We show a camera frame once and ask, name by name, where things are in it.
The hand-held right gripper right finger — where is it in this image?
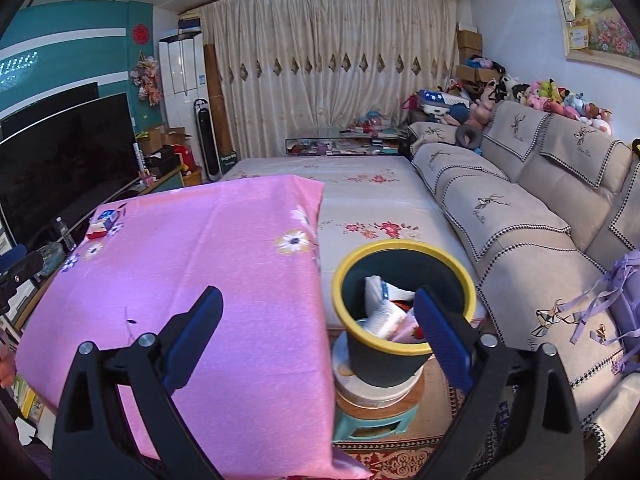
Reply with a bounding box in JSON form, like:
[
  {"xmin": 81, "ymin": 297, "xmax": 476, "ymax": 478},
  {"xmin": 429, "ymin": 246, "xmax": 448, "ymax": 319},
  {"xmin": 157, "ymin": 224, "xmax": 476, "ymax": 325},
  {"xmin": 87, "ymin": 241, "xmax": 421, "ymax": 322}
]
[{"xmin": 411, "ymin": 285, "xmax": 586, "ymax": 480}]

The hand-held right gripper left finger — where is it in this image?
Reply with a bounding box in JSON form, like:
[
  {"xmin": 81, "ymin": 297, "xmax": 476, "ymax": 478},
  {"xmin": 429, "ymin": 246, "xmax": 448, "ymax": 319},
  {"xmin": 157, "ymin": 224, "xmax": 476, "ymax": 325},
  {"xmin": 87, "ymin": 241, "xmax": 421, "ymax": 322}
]
[{"xmin": 51, "ymin": 285, "xmax": 224, "ymax": 480}]

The yellow rimmed dark trash bin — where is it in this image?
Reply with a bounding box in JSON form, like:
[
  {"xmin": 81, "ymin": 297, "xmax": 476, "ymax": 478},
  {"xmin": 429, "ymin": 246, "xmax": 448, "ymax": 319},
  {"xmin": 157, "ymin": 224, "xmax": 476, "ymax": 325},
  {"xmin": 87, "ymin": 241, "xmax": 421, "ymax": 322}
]
[{"xmin": 331, "ymin": 240, "xmax": 478, "ymax": 388}]

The glass ashtray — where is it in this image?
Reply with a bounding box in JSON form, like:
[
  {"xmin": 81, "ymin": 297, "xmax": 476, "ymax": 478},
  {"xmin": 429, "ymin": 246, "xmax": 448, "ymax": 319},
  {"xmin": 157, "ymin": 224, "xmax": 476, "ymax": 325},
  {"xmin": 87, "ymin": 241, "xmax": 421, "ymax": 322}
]
[{"xmin": 37, "ymin": 242, "xmax": 66, "ymax": 276}]

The clear water bottle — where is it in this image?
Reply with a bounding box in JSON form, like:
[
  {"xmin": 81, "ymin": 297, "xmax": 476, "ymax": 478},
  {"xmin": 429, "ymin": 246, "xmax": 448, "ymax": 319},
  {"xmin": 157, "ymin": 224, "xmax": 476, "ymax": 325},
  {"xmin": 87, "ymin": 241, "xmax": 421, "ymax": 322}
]
[{"xmin": 54, "ymin": 217, "xmax": 77, "ymax": 253}]

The white plastic bucket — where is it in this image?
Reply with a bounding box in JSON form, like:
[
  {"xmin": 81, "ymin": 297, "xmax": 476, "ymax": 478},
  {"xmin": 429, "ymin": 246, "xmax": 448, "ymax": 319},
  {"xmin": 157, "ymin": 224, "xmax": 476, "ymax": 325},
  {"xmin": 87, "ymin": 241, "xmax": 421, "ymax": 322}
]
[{"xmin": 331, "ymin": 332, "xmax": 426, "ymax": 411}]

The pink floral tablecloth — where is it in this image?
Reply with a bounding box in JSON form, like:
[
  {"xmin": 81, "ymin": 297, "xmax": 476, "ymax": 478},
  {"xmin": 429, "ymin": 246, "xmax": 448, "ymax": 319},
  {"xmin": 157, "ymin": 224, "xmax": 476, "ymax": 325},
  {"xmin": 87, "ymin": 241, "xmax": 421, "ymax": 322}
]
[{"xmin": 15, "ymin": 174, "xmax": 373, "ymax": 480}]

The large black television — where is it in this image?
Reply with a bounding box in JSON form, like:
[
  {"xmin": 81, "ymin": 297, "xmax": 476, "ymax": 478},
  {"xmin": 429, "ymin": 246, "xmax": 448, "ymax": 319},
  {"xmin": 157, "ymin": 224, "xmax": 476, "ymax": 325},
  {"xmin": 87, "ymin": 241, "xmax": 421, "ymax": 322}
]
[{"xmin": 0, "ymin": 92, "xmax": 138, "ymax": 253}]

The green plastic stool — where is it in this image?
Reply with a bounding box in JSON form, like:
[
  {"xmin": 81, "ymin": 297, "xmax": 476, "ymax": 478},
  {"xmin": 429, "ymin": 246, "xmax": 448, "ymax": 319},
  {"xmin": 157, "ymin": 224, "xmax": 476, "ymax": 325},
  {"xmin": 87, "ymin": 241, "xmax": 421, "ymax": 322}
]
[{"xmin": 332, "ymin": 400, "xmax": 420, "ymax": 443}]

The beige sofa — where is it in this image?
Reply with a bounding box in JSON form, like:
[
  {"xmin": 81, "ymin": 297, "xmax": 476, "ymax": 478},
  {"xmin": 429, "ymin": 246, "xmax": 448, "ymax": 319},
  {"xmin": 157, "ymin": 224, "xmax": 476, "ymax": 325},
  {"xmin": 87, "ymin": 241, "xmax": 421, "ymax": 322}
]
[{"xmin": 406, "ymin": 100, "xmax": 640, "ymax": 466}]

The floral bed sheet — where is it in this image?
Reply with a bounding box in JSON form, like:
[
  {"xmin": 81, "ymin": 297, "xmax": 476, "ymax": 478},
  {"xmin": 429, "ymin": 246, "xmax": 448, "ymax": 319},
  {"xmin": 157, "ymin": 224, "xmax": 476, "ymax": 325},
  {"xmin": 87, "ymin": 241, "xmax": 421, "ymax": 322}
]
[{"xmin": 220, "ymin": 156, "xmax": 488, "ymax": 331}]

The teal television cabinet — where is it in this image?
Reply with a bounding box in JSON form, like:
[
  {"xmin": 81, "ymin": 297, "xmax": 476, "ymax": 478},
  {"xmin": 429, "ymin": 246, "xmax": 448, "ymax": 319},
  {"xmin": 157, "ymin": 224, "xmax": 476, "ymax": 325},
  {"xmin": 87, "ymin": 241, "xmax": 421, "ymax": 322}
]
[{"xmin": 10, "ymin": 165, "xmax": 183, "ymax": 331}]

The red box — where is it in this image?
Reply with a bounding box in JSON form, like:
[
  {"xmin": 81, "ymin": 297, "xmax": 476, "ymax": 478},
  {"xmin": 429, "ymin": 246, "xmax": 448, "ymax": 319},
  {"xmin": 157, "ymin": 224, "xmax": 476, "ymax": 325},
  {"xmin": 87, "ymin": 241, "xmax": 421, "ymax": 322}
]
[{"xmin": 172, "ymin": 145, "xmax": 197, "ymax": 173}]

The purple ribbon cloth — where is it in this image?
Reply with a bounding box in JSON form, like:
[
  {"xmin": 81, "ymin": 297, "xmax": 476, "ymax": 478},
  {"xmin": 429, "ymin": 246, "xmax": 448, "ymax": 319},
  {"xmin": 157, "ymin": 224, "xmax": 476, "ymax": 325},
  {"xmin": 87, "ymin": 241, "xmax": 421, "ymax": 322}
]
[{"xmin": 570, "ymin": 250, "xmax": 640, "ymax": 376}]

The open cardboard box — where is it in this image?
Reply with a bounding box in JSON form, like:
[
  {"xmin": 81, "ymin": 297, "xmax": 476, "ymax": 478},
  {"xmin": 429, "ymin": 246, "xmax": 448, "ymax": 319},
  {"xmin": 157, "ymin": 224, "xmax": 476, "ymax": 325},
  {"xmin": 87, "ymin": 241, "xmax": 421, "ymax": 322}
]
[{"xmin": 137, "ymin": 125, "xmax": 193, "ymax": 156}]

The black tower fan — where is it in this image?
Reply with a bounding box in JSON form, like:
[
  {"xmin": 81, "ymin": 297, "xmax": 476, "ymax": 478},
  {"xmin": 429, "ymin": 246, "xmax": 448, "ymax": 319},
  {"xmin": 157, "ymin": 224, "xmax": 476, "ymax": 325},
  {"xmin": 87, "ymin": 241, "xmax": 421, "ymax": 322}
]
[{"xmin": 193, "ymin": 99, "xmax": 222, "ymax": 182}]

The grey neck pillow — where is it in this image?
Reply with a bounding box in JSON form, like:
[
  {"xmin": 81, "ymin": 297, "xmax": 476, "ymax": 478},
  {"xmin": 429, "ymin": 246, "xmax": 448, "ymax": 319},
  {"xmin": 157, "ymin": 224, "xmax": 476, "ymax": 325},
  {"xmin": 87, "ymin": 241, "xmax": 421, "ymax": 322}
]
[{"xmin": 457, "ymin": 122, "xmax": 483, "ymax": 150}]

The low glass table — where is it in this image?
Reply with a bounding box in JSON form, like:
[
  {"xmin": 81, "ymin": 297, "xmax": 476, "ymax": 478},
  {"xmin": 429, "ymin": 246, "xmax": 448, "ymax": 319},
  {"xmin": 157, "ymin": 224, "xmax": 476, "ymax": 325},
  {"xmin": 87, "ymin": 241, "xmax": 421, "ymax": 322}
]
[{"xmin": 285, "ymin": 127, "xmax": 408, "ymax": 157}]

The artificial flower decoration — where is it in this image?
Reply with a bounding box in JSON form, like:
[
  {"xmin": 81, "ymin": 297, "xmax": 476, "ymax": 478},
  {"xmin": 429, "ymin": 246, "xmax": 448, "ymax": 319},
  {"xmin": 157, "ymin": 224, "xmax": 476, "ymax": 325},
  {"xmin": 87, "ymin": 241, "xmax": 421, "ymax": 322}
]
[{"xmin": 130, "ymin": 52, "xmax": 163, "ymax": 106}]

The white standing air conditioner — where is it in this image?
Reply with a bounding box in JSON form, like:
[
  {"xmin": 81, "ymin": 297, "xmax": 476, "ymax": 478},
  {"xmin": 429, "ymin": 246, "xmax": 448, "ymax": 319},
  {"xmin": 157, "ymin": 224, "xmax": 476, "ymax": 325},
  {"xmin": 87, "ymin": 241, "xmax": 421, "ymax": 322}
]
[{"xmin": 159, "ymin": 32, "xmax": 207, "ymax": 133}]

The pile of plush toys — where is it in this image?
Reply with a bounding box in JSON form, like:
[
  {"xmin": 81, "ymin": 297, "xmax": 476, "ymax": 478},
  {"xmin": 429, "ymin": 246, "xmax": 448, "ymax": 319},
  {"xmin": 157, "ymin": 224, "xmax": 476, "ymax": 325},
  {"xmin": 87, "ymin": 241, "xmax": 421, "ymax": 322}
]
[{"xmin": 407, "ymin": 55, "xmax": 613, "ymax": 136}]

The tall brown board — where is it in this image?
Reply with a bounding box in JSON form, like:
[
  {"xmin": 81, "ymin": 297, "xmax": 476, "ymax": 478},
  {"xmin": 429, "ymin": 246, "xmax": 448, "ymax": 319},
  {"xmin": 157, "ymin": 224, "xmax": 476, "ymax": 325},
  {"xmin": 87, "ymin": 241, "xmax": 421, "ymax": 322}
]
[{"xmin": 202, "ymin": 44, "xmax": 233, "ymax": 156}]

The beige patterned curtain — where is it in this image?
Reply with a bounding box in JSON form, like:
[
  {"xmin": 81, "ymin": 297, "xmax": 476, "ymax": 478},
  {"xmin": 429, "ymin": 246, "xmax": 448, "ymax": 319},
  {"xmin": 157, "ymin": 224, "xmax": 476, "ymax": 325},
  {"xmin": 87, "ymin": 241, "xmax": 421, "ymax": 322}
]
[{"xmin": 200, "ymin": 0, "xmax": 461, "ymax": 158}]

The framed flower painting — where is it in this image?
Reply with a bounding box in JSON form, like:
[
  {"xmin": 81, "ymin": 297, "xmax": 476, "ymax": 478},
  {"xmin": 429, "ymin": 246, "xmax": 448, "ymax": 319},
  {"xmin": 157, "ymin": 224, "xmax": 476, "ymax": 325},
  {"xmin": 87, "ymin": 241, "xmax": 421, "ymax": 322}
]
[{"xmin": 550, "ymin": 0, "xmax": 640, "ymax": 68}]

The black wall screen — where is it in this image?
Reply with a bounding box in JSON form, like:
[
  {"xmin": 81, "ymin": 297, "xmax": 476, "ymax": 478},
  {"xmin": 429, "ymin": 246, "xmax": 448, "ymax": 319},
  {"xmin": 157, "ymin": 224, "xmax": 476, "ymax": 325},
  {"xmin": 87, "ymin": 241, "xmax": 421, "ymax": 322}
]
[{"xmin": 0, "ymin": 81, "xmax": 100, "ymax": 128}]

